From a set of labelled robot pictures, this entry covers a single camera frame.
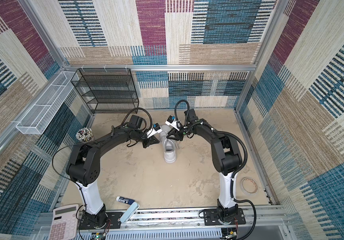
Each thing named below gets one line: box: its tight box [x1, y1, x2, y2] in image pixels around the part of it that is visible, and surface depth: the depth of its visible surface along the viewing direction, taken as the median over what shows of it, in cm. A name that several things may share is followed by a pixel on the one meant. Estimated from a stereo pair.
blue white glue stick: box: [116, 196, 136, 205], surface depth 79 cm
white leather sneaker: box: [159, 124, 180, 164], surface depth 93 cm
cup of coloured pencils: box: [75, 127, 95, 143], surface depth 87 cm
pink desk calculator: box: [49, 204, 79, 240], surface depth 73 cm
